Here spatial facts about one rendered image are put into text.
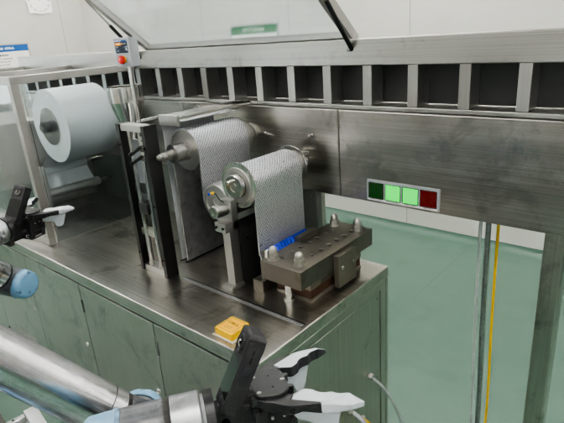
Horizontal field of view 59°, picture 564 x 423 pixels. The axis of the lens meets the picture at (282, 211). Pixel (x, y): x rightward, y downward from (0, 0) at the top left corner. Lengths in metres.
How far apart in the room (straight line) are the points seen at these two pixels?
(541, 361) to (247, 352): 1.34
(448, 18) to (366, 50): 2.44
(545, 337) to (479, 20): 2.59
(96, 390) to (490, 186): 1.12
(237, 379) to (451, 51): 1.08
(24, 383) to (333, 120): 1.23
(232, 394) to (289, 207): 1.07
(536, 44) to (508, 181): 0.35
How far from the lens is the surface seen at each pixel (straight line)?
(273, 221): 1.62
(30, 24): 7.25
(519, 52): 1.42
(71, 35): 7.47
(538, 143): 1.43
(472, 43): 1.46
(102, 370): 2.29
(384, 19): 4.24
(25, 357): 0.79
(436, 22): 4.05
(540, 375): 1.90
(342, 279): 1.62
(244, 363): 0.67
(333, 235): 1.70
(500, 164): 1.47
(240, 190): 1.54
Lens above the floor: 1.69
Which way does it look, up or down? 20 degrees down
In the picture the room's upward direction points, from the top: 4 degrees counter-clockwise
